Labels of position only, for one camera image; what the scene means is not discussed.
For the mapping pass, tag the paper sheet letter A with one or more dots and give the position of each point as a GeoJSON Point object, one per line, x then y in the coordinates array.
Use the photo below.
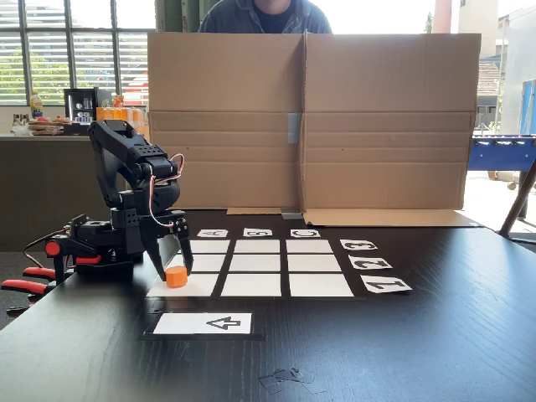
{"type": "Point", "coordinates": [212, 233]}

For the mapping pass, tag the clear tape remnant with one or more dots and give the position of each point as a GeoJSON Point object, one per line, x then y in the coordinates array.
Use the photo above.
{"type": "Point", "coordinates": [285, 379]}

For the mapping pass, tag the window with blinds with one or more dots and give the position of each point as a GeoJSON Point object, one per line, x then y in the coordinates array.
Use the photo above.
{"type": "Point", "coordinates": [50, 50]}

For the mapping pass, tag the paper sheet letter B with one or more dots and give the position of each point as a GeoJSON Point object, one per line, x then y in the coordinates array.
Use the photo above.
{"type": "Point", "coordinates": [257, 233]}

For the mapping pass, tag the red black bar clamp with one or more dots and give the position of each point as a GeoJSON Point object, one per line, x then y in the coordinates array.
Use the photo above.
{"type": "Point", "coordinates": [63, 259]}

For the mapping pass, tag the white arrow paper sheet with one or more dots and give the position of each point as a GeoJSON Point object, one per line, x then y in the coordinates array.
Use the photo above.
{"type": "Point", "coordinates": [188, 323]}

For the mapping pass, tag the dark grey counter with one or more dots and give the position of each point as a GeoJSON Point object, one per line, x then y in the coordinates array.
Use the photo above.
{"type": "Point", "coordinates": [42, 188]}

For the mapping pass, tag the person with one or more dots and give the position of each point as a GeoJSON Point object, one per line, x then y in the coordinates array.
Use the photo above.
{"type": "Point", "coordinates": [234, 19]}

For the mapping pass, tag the food platter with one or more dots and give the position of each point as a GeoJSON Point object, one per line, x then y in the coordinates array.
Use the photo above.
{"type": "Point", "coordinates": [46, 125]}

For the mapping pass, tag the paper sheet letter C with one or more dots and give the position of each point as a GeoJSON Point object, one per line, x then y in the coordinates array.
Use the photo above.
{"type": "Point", "coordinates": [305, 233]}

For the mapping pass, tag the white nine-square grid sheet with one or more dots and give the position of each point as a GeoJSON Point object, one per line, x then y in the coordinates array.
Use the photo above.
{"type": "Point", "coordinates": [255, 268]}

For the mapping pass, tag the paper sheet number 1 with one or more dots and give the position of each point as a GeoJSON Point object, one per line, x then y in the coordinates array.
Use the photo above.
{"type": "Point", "coordinates": [385, 285]}

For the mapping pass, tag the orange carton pack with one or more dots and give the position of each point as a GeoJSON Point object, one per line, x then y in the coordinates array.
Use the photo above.
{"type": "Point", "coordinates": [121, 115]}

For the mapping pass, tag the grey duct tape strip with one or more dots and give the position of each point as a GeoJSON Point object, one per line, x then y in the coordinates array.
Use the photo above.
{"type": "Point", "coordinates": [294, 127]}

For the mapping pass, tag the paper sheet number 2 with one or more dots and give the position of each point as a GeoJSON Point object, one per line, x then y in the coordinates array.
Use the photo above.
{"type": "Point", "coordinates": [370, 263]}

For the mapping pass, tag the slanted metal table leg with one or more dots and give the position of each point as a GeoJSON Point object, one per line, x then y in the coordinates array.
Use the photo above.
{"type": "Point", "coordinates": [519, 201]}

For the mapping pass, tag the brown cardboard box panel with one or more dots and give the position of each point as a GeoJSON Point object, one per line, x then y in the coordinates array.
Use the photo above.
{"type": "Point", "coordinates": [389, 84]}
{"type": "Point", "coordinates": [226, 84]}

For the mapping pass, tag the round orange token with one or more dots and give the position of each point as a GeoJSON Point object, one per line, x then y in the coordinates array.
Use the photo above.
{"type": "Point", "coordinates": [176, 277]}

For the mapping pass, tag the blue foosball table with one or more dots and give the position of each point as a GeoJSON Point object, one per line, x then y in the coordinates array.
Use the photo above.
{"type": "Point", "coordinates": [502, 155]}

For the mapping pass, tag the paper sheet number 3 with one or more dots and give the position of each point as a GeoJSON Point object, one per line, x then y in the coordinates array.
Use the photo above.
{"type": "Point", "coordinates": [358, 245]}

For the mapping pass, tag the yellow drink bottle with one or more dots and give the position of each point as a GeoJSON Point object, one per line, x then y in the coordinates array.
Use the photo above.
{"type": "Point", "coordinates": [36, 104]}

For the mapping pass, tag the grey duct tape piece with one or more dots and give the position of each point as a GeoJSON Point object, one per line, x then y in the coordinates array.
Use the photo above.
{"type": "Point", "coordinates": [292, 213]}

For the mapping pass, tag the black glass-front appliance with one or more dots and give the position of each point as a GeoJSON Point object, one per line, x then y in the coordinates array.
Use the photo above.
{"type": "Point", "coordinates": [81, 104]}

